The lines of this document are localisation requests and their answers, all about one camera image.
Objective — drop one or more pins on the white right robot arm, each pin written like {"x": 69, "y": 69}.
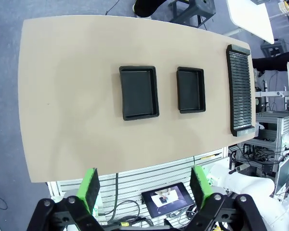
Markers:
{"x": 250, "y": 187}

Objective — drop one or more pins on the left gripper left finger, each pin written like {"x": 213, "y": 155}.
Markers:
{"x": 91, "y": 192}

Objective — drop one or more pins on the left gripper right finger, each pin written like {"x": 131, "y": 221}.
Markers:
{"x": 200, "y": 190}

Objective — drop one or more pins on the large white side table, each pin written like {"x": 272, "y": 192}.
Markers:
{"x": 250, "y": 16}

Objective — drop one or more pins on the grey plastic stool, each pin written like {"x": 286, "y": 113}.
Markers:
{"x": 272, "y": 47}
{"x": 202, "y": 6}

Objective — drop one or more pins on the black slotted board rack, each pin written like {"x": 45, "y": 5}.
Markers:
{"x": 240, "y": 91}

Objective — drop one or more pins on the person in black trousers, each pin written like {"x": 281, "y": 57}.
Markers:
{"x": 147, "y": 7}

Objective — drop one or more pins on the aluminium frame equipment cart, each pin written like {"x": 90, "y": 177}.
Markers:
{"x": 269, "y": 134}

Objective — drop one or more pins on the black ESD tray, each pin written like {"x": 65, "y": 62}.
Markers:
{"x": 189, "y": 90}
{"x": 137, "y": 93}

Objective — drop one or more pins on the black tablet screen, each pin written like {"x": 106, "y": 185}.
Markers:
{"x": 168, "y": 202}

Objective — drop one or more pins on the white slatted robot base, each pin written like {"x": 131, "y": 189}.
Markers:
{"x": 147, "y": 178}

